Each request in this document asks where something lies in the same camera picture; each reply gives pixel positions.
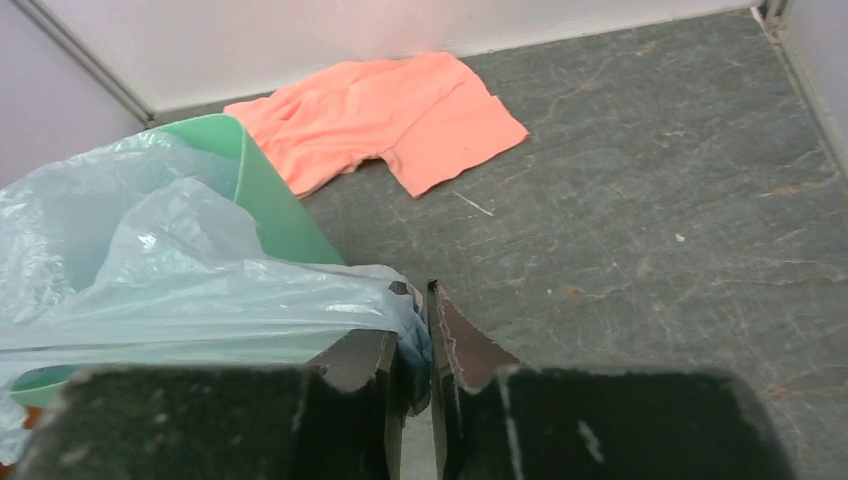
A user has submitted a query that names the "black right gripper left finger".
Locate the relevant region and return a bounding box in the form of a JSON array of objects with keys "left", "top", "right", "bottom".
[{"left": 13, "top": 329, "right": 429, "bottom": 479}]

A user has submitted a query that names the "pink cloth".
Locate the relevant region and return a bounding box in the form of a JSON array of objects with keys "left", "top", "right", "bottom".
[{"left": 224, "top": 52, "right": 529, "bottom": 198}]

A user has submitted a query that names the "green trash bin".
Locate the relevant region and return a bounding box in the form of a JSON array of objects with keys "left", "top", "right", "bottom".
[{"left": 7, "top": 113, "right": 346, "bottom": 410}]

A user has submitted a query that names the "translucent blue trash bag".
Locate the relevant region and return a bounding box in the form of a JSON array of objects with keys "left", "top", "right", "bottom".
[{"left": 1, "top": 131, "right": 432, "bottom": 465}]

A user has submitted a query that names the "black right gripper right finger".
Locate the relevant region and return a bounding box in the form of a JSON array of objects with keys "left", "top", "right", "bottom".
[{"left": 426, "top": 281, "right": 795, "bottom": 479}]

